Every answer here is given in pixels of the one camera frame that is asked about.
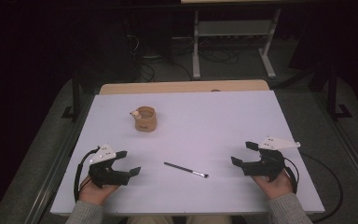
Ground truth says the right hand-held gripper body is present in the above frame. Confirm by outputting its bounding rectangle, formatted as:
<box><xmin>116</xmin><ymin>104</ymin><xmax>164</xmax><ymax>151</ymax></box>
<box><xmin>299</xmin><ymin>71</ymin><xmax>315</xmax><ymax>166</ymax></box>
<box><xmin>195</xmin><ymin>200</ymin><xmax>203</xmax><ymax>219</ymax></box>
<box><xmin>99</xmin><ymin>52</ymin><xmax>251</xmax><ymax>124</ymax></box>
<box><xmin>241</xmin><ymin>134</ymin><xmax>301</xmax><ymax>183</ymax></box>

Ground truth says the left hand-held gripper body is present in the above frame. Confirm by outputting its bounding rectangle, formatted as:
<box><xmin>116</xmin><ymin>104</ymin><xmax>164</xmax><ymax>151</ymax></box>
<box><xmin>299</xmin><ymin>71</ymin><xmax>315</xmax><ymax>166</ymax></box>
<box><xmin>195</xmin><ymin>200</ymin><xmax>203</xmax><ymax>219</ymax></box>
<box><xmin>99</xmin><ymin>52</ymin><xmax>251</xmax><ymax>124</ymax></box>
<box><xmin>88</xmin><ymin>143</ymin><xmax>131</xmax><ymax>189</ymax></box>

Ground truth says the brown cup with animal figure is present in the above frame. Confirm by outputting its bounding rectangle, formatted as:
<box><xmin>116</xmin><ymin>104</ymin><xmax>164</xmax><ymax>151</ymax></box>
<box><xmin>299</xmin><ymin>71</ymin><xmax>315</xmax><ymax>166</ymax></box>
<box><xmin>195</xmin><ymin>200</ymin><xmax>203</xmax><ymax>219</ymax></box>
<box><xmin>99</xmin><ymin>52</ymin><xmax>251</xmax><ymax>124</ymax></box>
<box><xmin>129</xmin><ymin>105</ymin><xmax>158</xmax><ymax>133</ymax></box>

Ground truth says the thin black makeup brush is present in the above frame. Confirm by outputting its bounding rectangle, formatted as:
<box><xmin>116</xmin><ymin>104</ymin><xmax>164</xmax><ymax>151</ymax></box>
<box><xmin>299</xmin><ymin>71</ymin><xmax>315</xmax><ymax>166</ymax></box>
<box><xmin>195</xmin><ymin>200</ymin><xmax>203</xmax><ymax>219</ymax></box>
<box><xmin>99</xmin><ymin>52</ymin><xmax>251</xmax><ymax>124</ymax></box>
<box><xmin>163</xmin><ymin>161</ymin><xmax>210</xmax><ymax>179</ymax></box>

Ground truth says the person's left hand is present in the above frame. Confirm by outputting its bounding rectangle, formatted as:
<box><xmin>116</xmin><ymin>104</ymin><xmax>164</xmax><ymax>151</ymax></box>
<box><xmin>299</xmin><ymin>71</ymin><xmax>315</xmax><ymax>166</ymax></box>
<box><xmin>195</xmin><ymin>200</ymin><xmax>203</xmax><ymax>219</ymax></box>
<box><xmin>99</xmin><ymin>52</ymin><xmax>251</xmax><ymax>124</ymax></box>
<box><xmin>78</xmin><ymin>175</ymin><xmax>121</xmax><ymax>206</ymax></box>

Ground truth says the person's right hand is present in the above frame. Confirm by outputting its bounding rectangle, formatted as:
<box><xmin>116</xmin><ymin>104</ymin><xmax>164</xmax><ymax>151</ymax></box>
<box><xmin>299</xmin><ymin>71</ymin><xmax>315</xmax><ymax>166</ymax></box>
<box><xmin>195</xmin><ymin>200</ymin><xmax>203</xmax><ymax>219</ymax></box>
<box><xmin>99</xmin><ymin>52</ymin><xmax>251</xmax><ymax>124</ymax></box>
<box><xmin>250</xmin><ymin>169</ymin><xmax>295</xmax><ymax>201</ymax></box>

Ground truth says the black metal stand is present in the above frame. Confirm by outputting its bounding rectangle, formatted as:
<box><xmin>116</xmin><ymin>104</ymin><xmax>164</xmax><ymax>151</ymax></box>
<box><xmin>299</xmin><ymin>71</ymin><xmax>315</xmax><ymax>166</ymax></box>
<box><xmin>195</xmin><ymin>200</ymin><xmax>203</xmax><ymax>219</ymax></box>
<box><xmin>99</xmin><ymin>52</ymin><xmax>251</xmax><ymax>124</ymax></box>
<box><xmin>326</xmin><ymin>63</ymin><xmax>354</xmax><ymax>121</ymax></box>
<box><xmin>61</xmin><ymin>70</ymin><xmax>82</xmax><ymax>123</ymax></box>

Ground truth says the white metal stand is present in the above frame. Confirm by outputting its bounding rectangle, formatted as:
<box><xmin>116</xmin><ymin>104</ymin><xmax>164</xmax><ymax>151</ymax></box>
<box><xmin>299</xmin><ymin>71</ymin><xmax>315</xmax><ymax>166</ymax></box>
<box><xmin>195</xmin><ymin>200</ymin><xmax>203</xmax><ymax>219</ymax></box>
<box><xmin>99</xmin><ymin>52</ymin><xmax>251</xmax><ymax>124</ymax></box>
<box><xmin>191</xmin><ymin>7</ymin><xmax>282</xmax><ymax>80</ymax></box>

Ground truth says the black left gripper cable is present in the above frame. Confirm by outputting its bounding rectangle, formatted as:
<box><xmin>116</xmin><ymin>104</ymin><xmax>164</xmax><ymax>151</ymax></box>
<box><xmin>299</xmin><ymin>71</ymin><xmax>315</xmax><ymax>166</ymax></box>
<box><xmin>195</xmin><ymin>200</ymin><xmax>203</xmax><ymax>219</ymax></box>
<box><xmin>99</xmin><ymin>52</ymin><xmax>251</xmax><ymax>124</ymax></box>
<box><xmin>73</xmin><ymin>145</ymin><xmax>102</xmax><ymax>203</ymax></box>

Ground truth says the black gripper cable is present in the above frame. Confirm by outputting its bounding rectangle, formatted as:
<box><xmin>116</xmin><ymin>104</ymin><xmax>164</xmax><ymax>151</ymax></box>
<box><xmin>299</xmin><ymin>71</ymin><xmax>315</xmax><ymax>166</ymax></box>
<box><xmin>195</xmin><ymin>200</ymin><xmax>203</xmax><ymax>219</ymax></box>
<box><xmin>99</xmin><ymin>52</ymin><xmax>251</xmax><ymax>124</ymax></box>
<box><xmin>283</xmin><ymin>151</ymin><xmax>345</xmax><ymax>224</ymax></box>
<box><xmin>73</xmin><ymin>145</ymin><xmax>102</xmax><ymax>203</ymax></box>

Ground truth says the metal frame rail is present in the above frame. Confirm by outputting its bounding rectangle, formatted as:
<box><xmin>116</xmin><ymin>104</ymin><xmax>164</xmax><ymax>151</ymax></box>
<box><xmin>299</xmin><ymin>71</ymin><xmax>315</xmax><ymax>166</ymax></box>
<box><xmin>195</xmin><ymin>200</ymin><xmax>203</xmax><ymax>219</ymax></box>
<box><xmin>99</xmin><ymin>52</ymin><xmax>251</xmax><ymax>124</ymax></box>
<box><xmin>312</xmin><ymin>91</ymin><xmax>358</xmax><ymax>197</ymax></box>
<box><xmin>23</xmin><ymin>92</ymin><xmax>98</xmax><ymax>224</ymax></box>

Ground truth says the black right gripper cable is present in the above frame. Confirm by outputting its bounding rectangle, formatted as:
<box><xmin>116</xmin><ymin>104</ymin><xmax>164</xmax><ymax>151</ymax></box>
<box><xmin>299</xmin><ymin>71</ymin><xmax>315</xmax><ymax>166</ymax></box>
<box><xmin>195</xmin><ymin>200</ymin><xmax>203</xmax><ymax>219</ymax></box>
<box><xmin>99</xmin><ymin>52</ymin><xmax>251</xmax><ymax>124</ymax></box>
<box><xmin>283</xmin><ymin>151</ymin><xmax>345</xmax><ymax>224</ymax></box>

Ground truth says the tangle of black floor cables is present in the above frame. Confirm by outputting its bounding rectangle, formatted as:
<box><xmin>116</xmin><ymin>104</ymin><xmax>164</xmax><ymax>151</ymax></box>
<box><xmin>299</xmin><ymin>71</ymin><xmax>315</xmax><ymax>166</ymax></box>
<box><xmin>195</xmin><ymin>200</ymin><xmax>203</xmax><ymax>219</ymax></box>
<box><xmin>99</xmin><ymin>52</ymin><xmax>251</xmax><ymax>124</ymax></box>
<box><xmin>123</xmin><ymin>18</ymin><xmax>241</xmax><ymax>83</ymax></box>

